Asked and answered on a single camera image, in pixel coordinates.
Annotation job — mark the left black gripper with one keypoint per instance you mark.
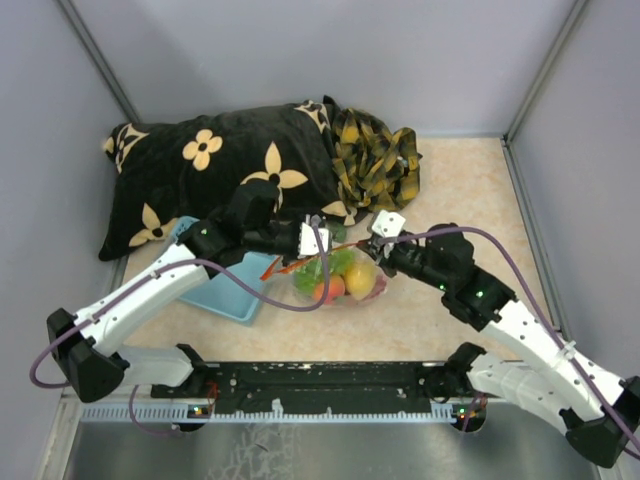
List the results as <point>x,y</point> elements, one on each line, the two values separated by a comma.
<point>297,223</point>

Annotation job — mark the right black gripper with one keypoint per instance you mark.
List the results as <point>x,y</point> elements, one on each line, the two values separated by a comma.
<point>383,254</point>

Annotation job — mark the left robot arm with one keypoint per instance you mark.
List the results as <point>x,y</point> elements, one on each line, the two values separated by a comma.
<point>89,345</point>

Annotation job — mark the small green fabric leaf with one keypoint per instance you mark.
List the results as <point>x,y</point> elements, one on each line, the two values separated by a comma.
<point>338,232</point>

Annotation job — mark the yellow lemon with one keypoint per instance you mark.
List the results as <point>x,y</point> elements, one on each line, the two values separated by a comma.
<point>360,279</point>

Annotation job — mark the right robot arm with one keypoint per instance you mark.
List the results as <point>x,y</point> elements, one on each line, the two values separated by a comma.
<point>595,410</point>

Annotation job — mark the orange peach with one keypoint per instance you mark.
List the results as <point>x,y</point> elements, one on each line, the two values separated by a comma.
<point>336,289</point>

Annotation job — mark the yellow plaid shirt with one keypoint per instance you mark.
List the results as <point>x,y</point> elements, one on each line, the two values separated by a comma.
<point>377,169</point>

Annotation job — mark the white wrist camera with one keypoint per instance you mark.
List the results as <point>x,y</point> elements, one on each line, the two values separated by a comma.
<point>314,237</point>
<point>387,224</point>

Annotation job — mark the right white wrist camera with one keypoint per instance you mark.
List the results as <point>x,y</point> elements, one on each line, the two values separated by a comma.
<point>387,224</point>

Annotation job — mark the clear zip bag orange zipper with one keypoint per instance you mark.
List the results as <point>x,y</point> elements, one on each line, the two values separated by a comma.
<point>304,274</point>

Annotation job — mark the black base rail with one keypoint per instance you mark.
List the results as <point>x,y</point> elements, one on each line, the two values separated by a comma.
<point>350,388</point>

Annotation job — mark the light blue plastic basket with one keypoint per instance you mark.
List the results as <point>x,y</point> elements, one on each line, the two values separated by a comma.
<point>223,297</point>

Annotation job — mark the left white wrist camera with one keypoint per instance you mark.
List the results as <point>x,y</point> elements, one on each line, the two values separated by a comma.
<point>314,237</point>

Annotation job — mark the black floral pillow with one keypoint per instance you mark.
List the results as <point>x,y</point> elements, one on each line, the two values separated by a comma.
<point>169,170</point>

